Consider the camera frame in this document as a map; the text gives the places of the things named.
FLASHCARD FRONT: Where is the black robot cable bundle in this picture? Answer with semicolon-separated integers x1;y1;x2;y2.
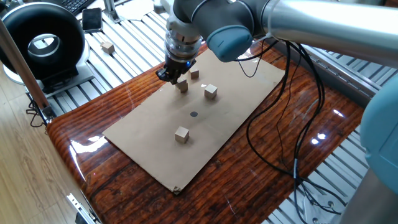
234;40;346;224

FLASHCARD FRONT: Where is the black smartphone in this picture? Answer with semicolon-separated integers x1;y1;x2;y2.
81;7;104;34

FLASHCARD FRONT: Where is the metal drawer rail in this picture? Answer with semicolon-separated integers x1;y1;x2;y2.
66;192;102;224

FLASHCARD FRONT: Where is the thin black cable loop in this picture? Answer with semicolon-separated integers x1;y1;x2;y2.
26;99;47;128

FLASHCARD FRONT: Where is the brown cardboard sheet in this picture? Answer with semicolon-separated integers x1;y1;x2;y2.
102;46;286;195

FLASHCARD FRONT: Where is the white crumpled sheet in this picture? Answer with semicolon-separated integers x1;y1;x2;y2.
116;0;159;21

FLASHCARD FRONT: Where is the black computer keyboard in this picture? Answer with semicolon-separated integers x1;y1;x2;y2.
58;0;96;16

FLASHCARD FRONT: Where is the small aluminium bracket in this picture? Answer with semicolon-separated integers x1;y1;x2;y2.
103;0;122;24

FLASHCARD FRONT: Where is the glossy brown wooden board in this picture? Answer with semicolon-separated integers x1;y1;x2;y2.
46;40;365;224

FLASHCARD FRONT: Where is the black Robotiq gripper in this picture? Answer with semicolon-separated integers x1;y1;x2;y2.
155;55;197;85

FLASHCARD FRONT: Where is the black ring shaped device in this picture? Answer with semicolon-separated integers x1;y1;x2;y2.
0;1;96;94

